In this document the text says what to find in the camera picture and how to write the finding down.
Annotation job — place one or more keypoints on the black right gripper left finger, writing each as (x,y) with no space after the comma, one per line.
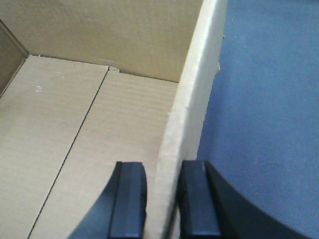
(120,210)

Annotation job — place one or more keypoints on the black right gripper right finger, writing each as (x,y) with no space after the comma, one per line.
(211,206)

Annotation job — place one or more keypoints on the brown cardboard carton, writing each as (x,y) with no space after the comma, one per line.
(87,83)

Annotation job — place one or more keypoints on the dark grey conveyor belt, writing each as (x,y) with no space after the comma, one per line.
(261,130)

